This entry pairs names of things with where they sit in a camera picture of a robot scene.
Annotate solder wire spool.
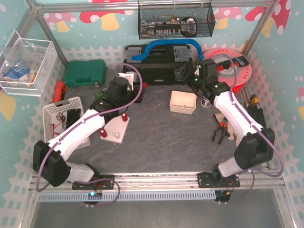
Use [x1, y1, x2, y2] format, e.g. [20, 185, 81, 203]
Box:
[200, 99, 211, 108]

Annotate red handled pliers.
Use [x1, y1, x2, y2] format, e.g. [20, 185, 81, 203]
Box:
[211, 121, 230, 144]

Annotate black red terminal strip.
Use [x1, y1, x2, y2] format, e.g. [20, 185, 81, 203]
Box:
[216, 56, 249, 72]

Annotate black mounting plate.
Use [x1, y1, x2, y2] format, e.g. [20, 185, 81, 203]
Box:
[197, 170, 240, 189]
[72, 174, 114, 191]

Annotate green small motor part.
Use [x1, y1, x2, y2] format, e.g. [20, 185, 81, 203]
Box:
[92, 88, 107, 100]

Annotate white spring box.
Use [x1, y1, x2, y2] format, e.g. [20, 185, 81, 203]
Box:
[169, 90, 197, 114]

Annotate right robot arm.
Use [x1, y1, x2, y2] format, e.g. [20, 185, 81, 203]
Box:
[174, 59, 275, 181]

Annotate black toolbox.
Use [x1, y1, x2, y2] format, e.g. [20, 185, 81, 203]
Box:
[123, 45, 193, 86]

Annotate clear acrylic wall box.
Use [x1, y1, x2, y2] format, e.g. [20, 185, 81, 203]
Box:
[0, 31, 57, 97]

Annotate orange handled tool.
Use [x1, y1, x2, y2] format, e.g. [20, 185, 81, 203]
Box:
[53, 81, 67, 103]

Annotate black work glove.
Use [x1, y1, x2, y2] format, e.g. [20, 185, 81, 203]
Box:
[247, 104, 266, 129]

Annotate white perforated basket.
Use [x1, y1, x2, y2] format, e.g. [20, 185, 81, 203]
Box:
[43, 96, 84, 142]

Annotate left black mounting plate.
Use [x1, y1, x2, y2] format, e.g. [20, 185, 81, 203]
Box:
[72, 174, 114, 191]

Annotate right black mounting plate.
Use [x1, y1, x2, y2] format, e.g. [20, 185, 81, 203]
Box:
[197, 170, 240, 189]

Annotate blue white cloth glove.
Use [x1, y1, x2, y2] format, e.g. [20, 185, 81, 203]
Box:
[4, 63, 30, 81]

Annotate blue corrugated hose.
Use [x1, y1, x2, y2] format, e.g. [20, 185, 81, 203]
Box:
[132, 39, 204, 61]

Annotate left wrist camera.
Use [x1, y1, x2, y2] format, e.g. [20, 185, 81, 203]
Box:
[118, 71, 138, 91]

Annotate red filament spool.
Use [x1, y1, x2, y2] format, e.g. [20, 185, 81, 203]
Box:
[204, 47, 252, 95]

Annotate black wire mesh basket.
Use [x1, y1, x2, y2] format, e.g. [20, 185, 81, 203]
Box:
[138, 3, 216, 39]

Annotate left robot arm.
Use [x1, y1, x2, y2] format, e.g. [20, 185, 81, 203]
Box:
[32, 76, 143, 187]

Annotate grey slotted cable duct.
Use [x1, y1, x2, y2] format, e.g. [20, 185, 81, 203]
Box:
[38, 190, 216, 202]

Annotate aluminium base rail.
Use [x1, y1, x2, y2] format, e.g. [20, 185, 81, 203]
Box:
[29, 169, 285, 190]

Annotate white work glove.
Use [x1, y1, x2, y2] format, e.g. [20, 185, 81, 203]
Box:
[213, 113, 240, 146]

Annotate green plastic case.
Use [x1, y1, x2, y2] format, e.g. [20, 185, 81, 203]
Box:
[63, 59, 106, 87]

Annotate white peg base plate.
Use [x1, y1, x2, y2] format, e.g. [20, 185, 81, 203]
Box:
[100, 116, 130, 143]

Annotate black board in basket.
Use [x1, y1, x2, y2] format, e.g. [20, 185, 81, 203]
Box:
[66, 109, 81, 128]

